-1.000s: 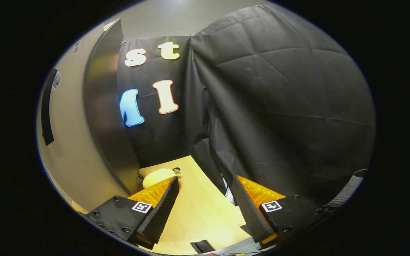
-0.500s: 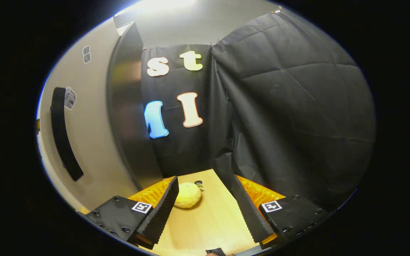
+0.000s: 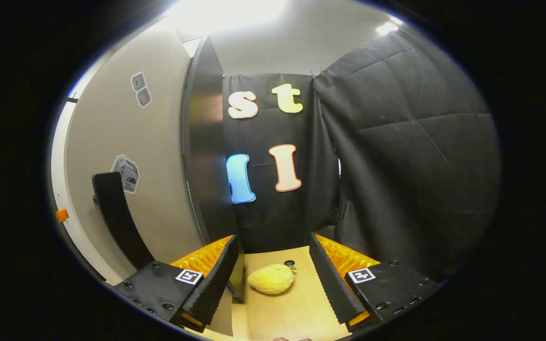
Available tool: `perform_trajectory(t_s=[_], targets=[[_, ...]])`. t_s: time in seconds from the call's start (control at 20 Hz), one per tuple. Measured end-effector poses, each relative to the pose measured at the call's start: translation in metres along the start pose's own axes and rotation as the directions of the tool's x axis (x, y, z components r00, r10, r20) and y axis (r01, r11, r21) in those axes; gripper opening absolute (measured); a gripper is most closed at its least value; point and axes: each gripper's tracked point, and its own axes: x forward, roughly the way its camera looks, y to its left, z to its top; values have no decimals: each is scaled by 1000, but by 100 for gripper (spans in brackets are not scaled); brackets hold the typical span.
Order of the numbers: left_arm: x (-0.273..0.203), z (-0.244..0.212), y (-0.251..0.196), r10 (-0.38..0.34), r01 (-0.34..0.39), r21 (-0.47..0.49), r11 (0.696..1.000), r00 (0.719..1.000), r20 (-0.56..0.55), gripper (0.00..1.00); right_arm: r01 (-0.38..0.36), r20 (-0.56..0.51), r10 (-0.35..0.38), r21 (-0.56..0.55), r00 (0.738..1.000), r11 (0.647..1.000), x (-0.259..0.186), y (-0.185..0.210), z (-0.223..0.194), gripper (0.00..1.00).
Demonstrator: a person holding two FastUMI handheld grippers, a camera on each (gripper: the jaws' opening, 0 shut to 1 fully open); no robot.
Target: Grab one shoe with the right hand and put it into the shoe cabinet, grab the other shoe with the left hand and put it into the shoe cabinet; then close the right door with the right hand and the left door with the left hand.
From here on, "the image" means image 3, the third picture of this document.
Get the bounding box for ceiling light panel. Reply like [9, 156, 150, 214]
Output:
[166, 0, 288, 36]
[375, 17, 404, 36]

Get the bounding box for grey shoe cabinet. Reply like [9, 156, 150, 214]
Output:
[181, 34, 246, 304]

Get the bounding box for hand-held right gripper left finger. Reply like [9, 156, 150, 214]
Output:
[112, 234, 239, 332]

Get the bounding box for yellow plush toy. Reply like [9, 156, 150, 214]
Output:
[247, 264, 298, 296]

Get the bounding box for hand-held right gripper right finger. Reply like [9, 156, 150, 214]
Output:
[309, 232, 444, 333]

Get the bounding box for black backdrop cloth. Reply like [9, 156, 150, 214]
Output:
[221, 72, 342, 254]
[313, 24, 501, 282]

